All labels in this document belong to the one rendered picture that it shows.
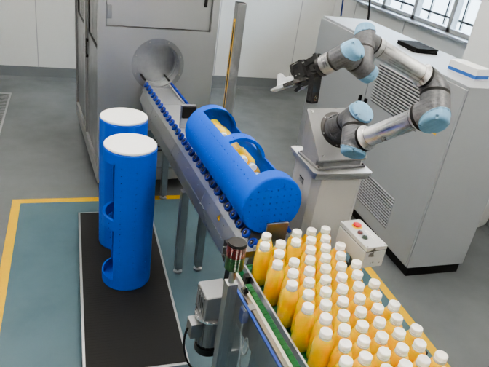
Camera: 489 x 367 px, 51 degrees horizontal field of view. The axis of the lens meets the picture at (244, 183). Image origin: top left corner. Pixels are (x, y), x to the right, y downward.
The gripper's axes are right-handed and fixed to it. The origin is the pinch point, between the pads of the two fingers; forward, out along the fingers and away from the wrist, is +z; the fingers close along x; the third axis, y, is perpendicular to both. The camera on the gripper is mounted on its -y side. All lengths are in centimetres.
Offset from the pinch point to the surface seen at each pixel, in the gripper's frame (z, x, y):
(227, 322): 22, 39, -75
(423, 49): 27, -227, 46
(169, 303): 134, -21, -75
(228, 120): 81, -54, 16
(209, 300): 41, 28, -69
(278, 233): 30, -9, -52
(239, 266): 6, 42, -57
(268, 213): 32, -10, -43
